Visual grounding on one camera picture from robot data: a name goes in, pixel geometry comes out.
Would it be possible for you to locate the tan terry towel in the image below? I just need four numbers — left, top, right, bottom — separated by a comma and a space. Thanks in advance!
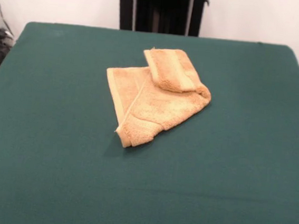
99, 42, 216, 156

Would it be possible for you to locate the dark green table cloth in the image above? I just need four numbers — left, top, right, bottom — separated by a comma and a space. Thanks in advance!
0, 17, 299, 224

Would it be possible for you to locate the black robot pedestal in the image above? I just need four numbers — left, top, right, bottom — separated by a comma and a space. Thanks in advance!
111, 0, 210, 38

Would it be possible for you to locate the thin grey cable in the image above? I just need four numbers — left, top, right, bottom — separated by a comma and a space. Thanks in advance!
0, 0, 18, 36

